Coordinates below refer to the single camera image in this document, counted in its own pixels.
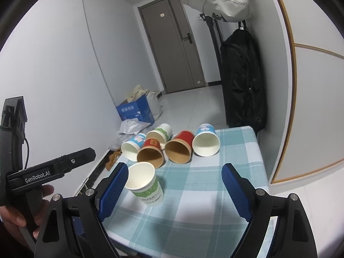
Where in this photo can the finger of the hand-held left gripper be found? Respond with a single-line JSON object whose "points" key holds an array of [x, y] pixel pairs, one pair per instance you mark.
{"points": [[78, 158]]}

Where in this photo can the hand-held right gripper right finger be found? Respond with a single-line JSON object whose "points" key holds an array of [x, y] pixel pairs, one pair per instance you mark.
{"points": [[237, 192]]}

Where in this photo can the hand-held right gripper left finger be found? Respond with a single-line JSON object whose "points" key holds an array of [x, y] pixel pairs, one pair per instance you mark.
{"points": [[113, 190]]}

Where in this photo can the green patterned paper cup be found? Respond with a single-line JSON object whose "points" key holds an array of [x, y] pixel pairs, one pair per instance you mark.
{"points": [[161, 135], [148, 193]]}

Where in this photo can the blue and white paper cup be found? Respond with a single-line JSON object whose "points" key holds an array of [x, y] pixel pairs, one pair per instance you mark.
{"points": [[131, 150], [205, 143]]}

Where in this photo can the red patterned paper cup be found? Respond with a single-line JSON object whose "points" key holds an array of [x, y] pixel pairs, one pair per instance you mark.
{"points": [[150, 156]]}

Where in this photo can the plain red paper cup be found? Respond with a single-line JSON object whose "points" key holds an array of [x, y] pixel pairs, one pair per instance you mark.
{"points": [[178, 150]]}

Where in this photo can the person's left hand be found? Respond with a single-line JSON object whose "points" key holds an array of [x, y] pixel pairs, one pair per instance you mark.
{"points": [[14, 217]]}

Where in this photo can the brown crumpled object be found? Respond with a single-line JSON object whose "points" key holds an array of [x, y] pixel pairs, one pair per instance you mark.
{"points": [[113, 160]]}

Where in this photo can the teal checked tablecloth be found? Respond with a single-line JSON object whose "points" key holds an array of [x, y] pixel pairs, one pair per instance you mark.
{"points": [[204, 188]]}

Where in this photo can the clear plastic bag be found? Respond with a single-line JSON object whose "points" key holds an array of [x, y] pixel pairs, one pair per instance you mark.
{"points": [[129, 129]]}

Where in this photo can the blue cardboard box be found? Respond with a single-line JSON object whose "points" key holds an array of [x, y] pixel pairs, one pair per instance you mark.
{"points": [[135, 110]]}

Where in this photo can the beige cloth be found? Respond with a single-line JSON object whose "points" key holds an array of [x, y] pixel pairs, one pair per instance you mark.
{"points": [[137, 92]]}

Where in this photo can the white sack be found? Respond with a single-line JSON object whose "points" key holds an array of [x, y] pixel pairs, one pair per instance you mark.
{"points": [[156, 104]]}

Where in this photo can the black hanging bag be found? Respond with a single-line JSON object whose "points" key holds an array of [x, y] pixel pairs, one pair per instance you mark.
{"points": [[242, 86]]}

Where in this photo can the white wardrobe with wooden trim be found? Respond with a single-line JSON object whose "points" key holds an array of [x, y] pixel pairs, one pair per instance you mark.
{"points": [[311, 113]]}

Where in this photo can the grey brown door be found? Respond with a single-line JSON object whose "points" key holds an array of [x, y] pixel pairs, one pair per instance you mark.
{"points": [[172, 48]]}

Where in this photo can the black coat rack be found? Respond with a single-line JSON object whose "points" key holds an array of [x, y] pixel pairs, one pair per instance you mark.
{"points": [[213, 32]]}

